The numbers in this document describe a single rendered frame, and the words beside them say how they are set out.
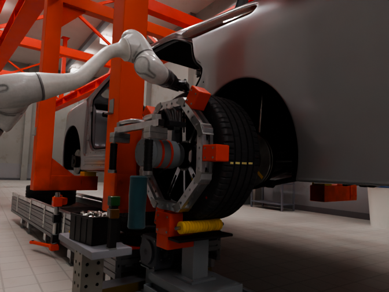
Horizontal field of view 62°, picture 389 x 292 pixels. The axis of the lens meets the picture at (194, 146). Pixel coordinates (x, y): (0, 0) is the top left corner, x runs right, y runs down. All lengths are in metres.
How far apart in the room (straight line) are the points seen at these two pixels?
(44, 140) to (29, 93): 2.54
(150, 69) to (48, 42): 2.67
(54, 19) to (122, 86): 2.23
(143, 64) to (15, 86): 0.48
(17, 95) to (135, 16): 1.10
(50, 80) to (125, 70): 0.80
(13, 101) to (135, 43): 0.56
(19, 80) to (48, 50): 2.72
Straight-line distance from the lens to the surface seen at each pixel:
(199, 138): 1.41
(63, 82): 1.27
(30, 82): 1.23
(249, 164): 1.50
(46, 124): 3.77
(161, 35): 4.67
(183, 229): 1.50
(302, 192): 7.73
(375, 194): 5.97
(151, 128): 1.33
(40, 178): 3.73
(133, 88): 1.98
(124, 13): 2.10
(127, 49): 1.48
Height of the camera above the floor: 0.77
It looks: 5 degrees up
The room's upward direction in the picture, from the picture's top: 2 degrees clockwise
